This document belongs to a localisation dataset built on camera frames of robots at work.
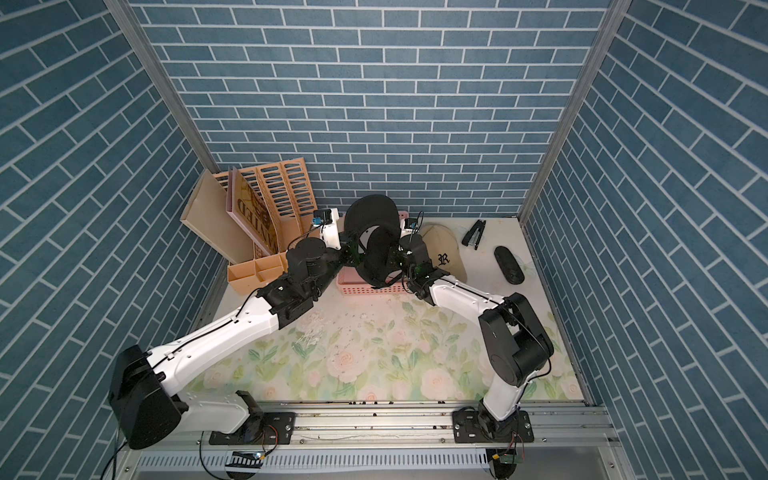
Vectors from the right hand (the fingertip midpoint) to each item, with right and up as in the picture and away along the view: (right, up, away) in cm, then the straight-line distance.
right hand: (392, 244), depth 90 cm
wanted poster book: (-46, +11, +4) cm, 47 cm away
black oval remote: (+41, -8, +15) cm, 45 cm away
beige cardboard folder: (-58, +9, +2) cm, 59 cm away
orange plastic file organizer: (-40, +19, +21) cm, 49 cm away
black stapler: (+32, +4, +26) cm, 41 cm away
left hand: (-5, +3, -17) cm, 18 cm away
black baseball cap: (-4, +6, -14) cm, 16 cm away
